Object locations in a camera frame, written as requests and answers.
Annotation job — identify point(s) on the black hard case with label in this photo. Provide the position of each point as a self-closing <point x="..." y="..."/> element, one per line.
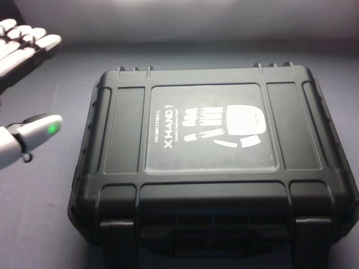
<point x="207" y="157"/>

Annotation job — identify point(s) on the grey table cloth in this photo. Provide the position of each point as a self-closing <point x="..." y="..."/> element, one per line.
<point x="39" y="213"/>

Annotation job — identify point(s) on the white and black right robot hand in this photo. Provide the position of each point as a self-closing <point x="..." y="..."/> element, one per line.
<point x="36" y="129"/>

